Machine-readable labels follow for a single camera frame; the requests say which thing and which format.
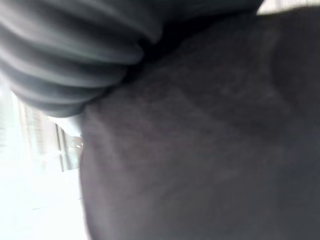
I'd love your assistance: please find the black cloth right robot hand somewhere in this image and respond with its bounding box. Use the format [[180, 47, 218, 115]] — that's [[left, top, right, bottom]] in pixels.
[[0, 0, 266, 118]]

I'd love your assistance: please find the dark grey bed cloth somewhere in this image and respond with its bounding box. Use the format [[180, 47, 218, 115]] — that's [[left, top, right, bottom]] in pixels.
[[79, 6, 320, 240]]

